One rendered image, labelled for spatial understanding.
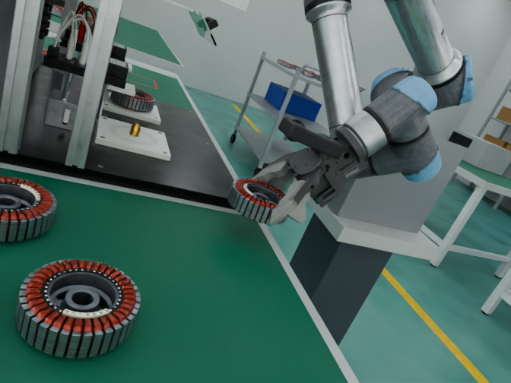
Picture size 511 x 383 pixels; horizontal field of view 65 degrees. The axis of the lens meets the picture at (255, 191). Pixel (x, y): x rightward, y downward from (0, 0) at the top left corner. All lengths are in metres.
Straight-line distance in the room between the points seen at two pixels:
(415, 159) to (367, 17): 6.52
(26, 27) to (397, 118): 0.58
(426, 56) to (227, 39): 5.48
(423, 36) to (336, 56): 0.23
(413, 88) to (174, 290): 0.50
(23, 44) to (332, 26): 0.55
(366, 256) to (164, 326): 0.77
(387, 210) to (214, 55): 5.50
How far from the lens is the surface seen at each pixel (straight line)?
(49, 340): 0.41
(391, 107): 0.72
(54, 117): 0.87
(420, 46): 1.02
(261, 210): 0.65
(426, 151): 0.78
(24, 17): 0.68
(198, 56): 6.35
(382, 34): 7.45
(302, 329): 0.56
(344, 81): 0.84
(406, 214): 1.13
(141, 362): 0.44
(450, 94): 1.12
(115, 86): 0.85
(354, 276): 1.17
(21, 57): 0.69
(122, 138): 0.87
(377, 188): 1.03
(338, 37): 0.86
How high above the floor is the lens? 1.07
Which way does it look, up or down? 20 degrees down
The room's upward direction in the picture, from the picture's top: 22 degrees clockwise
